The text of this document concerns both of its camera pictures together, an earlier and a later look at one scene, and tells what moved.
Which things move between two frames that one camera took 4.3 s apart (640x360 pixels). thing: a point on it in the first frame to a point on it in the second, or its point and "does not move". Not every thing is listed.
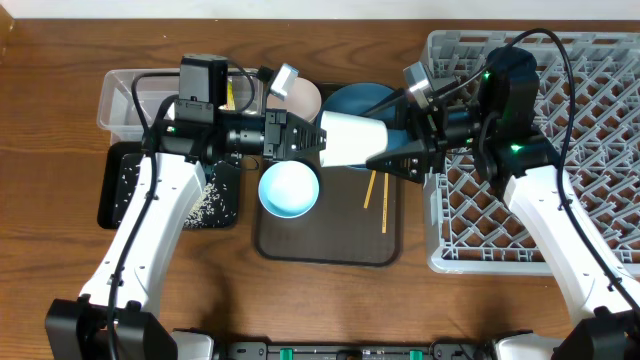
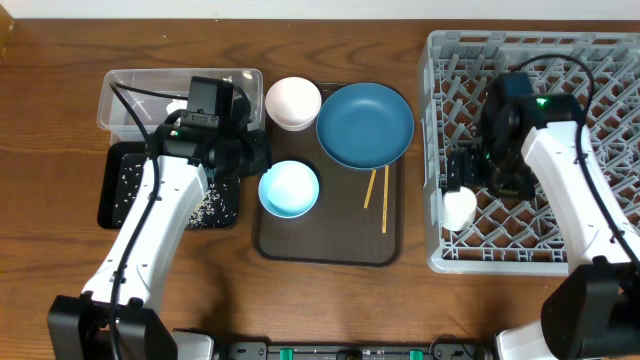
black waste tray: x=218 y=203 does not move
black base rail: x=262 y=350 does not move
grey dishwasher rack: x=472 y=225 does not move
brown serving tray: x=357 y=218 does not move
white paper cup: x=352 y=140 to x=458 y=209
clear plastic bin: x=130 y=100 does not move
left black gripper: x=274 y=144 to x=262 y=146
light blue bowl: x=288 y=189 does not move
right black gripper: x=425 y=155 to x=463 y=170
